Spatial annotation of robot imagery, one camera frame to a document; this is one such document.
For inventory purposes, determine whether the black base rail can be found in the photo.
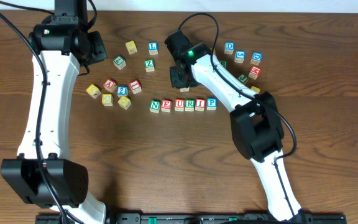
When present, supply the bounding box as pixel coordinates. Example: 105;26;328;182
35;212;347;224

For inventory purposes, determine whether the yellow C block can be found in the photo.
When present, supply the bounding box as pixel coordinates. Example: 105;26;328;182
101;93;114;106

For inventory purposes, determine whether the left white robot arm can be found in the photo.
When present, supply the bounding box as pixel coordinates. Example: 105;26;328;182
1;16;109;223

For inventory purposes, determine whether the green 7 block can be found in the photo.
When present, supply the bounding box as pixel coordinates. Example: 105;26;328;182
113;55;126;70

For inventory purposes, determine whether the red U block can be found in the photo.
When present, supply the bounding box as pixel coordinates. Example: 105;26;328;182
175;98;185;111

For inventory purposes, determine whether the yellow S block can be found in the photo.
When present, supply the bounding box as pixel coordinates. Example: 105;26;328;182
180;87;190;92

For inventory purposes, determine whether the blue d block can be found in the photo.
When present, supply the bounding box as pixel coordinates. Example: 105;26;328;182
250;52;263;65
224;42;235;55

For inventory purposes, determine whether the red block under gripper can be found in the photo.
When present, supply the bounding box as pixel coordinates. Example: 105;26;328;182
248;66;262;80

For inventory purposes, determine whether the red i block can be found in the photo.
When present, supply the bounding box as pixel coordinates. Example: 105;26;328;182
129;80;142;94
195;98;206;111

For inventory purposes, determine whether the green N block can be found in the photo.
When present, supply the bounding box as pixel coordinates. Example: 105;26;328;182
149;100;161;113

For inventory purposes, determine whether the blue 5 block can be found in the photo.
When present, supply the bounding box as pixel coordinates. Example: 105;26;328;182
234;50;246;63

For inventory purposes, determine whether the red E block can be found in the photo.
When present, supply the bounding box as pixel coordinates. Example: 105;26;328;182
161;100;172;113

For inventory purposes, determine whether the yellow M block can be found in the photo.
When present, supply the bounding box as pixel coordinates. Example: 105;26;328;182
251;86;260;94

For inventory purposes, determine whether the red A block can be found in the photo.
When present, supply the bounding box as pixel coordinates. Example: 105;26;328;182
103;78;117;93

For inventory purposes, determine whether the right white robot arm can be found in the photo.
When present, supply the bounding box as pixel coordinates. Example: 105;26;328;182
166;43;301;221

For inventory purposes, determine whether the green Z block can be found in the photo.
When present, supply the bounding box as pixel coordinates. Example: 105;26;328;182
144;59;155;72

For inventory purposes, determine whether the green R block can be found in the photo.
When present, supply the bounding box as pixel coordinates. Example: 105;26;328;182
185;99;195;111

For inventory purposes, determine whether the blue P block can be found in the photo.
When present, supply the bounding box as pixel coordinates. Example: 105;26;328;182
206;98;218;111

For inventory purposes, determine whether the green J block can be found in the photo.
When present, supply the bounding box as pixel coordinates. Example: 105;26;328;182
238;74;249;85

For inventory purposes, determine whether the green B block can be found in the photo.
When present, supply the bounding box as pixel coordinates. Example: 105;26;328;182
220;60;227;68

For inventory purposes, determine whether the yellow K block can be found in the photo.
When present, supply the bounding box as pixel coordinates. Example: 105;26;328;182
86;84;101;99

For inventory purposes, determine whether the blue 2 block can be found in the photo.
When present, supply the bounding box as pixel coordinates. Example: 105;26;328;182
117;86;128;98

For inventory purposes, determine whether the blue D block far right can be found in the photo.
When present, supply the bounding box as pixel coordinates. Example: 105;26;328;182
250;52;263;65

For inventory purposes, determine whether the yellow Q block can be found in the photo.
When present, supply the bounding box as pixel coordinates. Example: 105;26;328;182
118;96;132;110

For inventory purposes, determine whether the blue L block left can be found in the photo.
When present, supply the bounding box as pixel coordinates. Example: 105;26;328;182
148;42;158;55

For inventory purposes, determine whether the yellow block top left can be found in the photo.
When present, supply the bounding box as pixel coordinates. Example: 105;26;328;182
126;40;137;55

